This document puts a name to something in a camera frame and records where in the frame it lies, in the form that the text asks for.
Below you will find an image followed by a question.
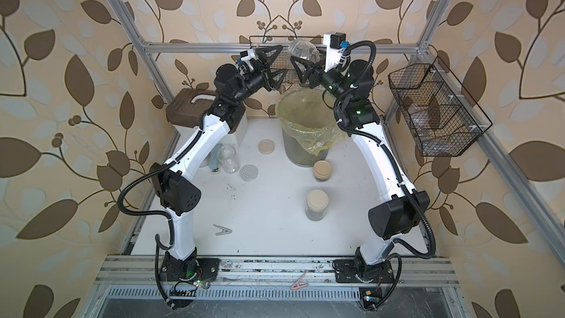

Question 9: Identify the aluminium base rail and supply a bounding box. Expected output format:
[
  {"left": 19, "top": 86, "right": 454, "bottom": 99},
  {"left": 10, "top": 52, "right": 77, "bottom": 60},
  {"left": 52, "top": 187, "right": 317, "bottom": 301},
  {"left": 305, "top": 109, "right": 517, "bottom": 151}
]
[{"left": 94, "top": 255, "right": 460, "bottom": 301}]

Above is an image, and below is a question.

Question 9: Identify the jar with beige lid back-left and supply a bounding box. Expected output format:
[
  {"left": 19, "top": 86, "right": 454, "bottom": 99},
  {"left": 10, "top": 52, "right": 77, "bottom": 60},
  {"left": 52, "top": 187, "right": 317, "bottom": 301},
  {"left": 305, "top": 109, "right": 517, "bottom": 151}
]
[{"left": 288, "top": 38, "right": 321, "bottom": 63}]

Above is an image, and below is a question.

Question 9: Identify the plastic bag in right basket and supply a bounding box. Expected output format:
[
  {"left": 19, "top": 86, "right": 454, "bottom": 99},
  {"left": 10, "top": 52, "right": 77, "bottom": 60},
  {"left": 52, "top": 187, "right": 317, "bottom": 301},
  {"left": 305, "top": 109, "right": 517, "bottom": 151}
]
[{"left": 409, "top": 108, "right": 469, "bottom": 156}]

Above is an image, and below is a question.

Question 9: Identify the wire basket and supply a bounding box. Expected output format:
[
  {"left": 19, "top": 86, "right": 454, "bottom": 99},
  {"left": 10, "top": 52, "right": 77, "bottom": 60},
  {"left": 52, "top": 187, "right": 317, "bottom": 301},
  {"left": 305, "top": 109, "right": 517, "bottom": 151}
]
[
  {"left": 249, "top": 33, "right": 347, "bottom": 87},
  {"left": 388, "top": 57, "right": 493, "bottom": 157}
]

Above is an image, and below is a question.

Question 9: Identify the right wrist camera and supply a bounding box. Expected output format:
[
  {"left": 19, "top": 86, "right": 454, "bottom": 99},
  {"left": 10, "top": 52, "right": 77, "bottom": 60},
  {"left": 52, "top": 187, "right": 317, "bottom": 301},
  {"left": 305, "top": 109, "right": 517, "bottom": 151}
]
[{"left": 322, "top": 32, "right": 349, "bottom": 72}]

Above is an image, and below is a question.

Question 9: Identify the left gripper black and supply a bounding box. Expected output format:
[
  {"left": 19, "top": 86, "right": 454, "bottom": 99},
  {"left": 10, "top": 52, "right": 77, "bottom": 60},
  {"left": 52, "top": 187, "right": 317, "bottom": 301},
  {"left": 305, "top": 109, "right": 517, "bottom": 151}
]
[{"left": 228, "top": 44, "right": 283, "bottom": 107}]

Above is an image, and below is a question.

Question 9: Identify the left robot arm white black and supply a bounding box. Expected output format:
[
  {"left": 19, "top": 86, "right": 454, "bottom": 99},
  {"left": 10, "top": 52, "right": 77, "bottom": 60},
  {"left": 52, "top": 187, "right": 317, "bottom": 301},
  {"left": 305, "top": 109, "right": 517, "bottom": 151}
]
[{"left": 116, "top": 45, "right": 286, "bottom": 284}]

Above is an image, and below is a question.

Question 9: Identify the right wire basket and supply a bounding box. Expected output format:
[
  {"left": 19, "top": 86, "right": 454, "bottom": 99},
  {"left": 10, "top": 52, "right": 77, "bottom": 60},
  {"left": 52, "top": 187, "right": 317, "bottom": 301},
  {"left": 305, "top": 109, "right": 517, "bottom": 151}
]
[{"left": 388, "top": 57, "right": 493, "bottom": 157}]

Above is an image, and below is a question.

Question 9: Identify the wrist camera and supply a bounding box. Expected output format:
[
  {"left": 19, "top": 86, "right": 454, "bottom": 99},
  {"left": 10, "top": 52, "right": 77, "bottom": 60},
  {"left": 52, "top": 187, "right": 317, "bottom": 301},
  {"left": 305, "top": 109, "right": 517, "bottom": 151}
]
[
  {"left": 322, "top": 32, "right": 349, "bottom": 72},
  {"left": 236, "top": 49, "right": 256, "bottom": 75}
]

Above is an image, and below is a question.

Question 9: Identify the mesh trash bin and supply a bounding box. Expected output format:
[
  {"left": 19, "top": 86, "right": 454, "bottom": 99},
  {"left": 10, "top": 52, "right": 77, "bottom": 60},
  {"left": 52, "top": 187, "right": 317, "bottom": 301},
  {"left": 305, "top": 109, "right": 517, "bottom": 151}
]
[{"left": 275, "top": 88, "right": 342, "bottom": 167}]

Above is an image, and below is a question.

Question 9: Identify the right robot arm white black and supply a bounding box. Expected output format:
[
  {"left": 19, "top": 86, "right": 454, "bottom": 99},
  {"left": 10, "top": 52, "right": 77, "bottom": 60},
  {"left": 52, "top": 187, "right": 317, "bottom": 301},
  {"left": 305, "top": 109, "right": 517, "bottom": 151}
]
[{"left": 288, "top": 39, "right": 436, "bottom": 283}]

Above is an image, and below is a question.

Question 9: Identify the beige jar lid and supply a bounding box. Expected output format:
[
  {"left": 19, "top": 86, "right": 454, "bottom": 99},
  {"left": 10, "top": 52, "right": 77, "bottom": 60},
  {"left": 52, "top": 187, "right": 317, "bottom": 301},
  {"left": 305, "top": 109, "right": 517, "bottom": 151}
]
[{"left": 257, "top": 139, "right": 275, "bottom": 155}]

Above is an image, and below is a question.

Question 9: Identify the back wire basket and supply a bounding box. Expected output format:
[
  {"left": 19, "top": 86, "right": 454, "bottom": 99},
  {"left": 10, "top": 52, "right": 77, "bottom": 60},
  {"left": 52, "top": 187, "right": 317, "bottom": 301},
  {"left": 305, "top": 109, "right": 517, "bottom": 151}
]
[{"left": 249, "top": 33, "right": 347, "bottom": 87}]

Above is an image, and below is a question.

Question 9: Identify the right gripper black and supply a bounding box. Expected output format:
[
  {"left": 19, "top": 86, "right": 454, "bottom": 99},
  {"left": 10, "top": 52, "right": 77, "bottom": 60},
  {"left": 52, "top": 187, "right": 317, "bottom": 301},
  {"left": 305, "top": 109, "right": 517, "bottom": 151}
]
[{"left": 296, "top": 48, "right": 354, "bottom": 109}]

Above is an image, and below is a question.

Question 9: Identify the patterned white jar lid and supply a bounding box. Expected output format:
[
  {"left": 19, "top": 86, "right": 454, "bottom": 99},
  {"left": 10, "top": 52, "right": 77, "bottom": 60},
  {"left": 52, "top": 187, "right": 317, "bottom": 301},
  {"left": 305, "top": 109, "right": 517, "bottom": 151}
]
[{"left": 239, "top": 164, "right": 259, "bottom": 182}]

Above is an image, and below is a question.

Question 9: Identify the brown lidded storage box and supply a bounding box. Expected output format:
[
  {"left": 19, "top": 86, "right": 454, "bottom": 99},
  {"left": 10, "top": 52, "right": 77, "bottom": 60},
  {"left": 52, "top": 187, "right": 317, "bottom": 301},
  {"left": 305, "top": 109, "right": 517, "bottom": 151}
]
[{"left": 166, "top": 88, "right": 249, "bottom": 147}]

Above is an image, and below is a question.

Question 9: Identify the jar with beige lid back-right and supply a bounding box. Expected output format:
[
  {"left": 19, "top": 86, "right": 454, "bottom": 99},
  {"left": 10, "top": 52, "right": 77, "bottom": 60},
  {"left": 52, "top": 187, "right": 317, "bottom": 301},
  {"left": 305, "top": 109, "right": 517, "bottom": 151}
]
[{"left": 313, "top": 160, "right": 333, "bottom": 182}]

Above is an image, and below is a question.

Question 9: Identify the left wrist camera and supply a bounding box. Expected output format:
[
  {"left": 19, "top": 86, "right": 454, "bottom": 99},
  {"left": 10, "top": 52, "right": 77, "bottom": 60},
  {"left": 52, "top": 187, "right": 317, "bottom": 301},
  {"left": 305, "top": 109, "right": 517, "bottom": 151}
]
[{"left": 236, "top": 49, "right": 256, "bottom": 75}]

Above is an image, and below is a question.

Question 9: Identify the clear jar with tea leaves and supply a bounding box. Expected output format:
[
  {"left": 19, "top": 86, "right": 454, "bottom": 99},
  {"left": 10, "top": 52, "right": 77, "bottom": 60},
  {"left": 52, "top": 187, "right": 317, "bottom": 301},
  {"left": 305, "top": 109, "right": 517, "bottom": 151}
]
[{"left": 217, "top": 145, "right": 241, "bottom": 174}]

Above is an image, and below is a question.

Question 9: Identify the jar with beige lid front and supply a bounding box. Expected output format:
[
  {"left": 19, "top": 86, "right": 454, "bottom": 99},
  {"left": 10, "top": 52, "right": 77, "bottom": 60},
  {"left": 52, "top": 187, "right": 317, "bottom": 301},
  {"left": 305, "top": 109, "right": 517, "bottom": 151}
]
[{"left": 305, "top": 189, "right": 329, "bottom": 222}]

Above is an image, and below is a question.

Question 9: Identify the yellow trash bag liner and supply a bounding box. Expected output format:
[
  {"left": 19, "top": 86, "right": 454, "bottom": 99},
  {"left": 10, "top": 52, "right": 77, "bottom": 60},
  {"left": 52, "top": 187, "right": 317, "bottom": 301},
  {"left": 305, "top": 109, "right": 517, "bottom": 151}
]
[{"left": 275, "top": 87, "right": 347, "bottom": 155}]

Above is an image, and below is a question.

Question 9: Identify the pink clip on rail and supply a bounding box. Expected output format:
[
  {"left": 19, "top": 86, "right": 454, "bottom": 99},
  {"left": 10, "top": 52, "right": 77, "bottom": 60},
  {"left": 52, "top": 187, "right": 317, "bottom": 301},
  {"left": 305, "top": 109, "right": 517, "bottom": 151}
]
[{"left": 291, "top": 271, "right": 309, "bottom": 291}]

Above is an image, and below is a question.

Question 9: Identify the grey clip on table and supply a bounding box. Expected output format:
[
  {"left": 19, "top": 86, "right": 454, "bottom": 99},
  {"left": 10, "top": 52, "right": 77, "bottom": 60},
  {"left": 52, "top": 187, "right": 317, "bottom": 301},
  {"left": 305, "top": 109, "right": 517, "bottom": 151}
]
[{"left": 213, "top": 224, "right": 232, "bottom": 236}]

